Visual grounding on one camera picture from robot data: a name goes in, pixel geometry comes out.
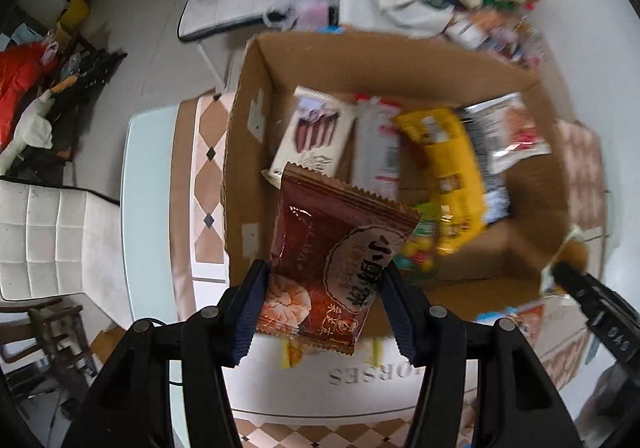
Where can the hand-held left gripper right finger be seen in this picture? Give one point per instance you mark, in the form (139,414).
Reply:
(402,315)

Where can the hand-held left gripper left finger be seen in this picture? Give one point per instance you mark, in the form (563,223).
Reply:
(250,310)

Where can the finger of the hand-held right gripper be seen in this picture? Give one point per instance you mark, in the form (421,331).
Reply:
(577,285)

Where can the clear packet with orange jelly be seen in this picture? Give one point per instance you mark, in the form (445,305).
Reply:
(567,250)

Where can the green candy packet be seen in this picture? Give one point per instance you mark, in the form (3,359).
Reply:
(422,248)

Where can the brown pastry packet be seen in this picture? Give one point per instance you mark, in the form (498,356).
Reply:
(330,248)

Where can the yellow and black snack packet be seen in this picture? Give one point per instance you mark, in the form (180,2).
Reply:
(445,167)

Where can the red and white stick packet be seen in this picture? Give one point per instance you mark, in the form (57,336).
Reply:
(375,152)

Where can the silver black snack packet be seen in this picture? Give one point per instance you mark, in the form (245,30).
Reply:
(515,132)

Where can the white chocolate wafer packet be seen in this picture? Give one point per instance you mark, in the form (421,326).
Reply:
(320,127)

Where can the printed cardboard box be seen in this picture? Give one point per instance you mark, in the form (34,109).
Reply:
(300,67)

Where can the person's right forearm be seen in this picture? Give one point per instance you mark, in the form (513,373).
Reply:
(602,398)

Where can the orange panda snack packet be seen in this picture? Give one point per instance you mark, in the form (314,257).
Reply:
(525,320)

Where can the white quilted chair black trim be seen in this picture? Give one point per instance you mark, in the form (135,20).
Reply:
(55,233)

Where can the pile of empty wrappers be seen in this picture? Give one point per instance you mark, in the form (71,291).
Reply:
(480,27)

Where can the dark low bench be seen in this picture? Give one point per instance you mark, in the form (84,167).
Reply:
(85,77)

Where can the white plush toy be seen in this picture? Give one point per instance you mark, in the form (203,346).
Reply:
(32,125)

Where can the red bag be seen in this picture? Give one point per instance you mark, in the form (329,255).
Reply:
(20,77)

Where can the yellow bag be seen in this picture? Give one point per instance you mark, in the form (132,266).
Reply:
(75,12)

